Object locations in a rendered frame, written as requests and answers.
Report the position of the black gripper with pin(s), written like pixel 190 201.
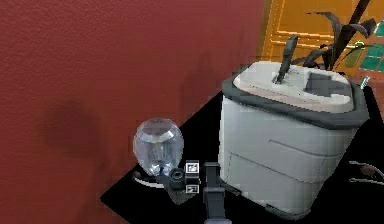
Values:
pixel 177 176

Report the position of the orange panelled room door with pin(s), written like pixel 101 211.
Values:
pixel 300 23

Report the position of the dark leafy houseplant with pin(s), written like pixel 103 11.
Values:
pixel 345 36

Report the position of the teal paned window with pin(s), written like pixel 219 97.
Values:
pixel 375 55

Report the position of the clear glass round vase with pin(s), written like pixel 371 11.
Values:
pixel 158 143

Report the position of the white suitcase with grey rim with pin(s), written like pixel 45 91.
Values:
pixel 283 146

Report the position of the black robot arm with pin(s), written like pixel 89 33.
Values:
pixel 213 196

